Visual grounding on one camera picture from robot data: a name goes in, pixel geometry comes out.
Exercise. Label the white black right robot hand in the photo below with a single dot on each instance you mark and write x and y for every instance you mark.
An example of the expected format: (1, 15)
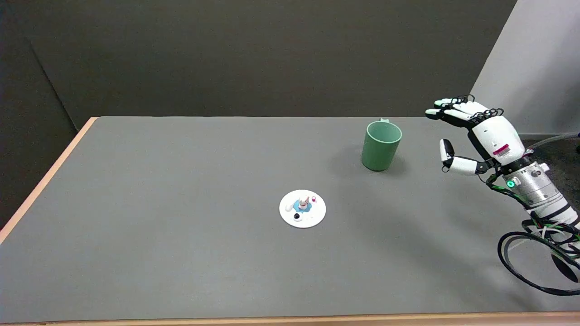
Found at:
(495, 136)

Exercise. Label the grey chair base leg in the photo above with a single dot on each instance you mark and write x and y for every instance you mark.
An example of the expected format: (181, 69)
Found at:
(558, 138)

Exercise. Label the white decorated small plate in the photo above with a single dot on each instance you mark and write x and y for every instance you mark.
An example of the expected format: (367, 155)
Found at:
(312, 216)

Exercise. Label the green plastic cup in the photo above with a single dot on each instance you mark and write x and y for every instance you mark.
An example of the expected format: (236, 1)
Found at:
(379, 151)

